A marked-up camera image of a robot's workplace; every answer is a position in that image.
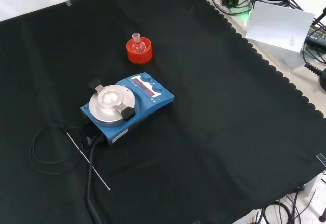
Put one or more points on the grey tape piece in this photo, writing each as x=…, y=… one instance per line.
x=68, y=3

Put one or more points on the clear tape piece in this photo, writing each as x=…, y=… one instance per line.
x=321, y=159

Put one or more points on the clear round-bottom flask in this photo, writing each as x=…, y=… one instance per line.
x=138, y=47

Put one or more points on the black table cloth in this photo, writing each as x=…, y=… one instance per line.
x=203, y=132

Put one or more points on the black power adapter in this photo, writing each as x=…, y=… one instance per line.
x=317, y=37

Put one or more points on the thin metal probe rod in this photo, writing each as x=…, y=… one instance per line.
x=87, y=161

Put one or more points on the grey base plate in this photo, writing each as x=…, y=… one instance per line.
x=287, y=58

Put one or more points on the heater with blue base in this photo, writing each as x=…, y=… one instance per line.
x=159, y=101

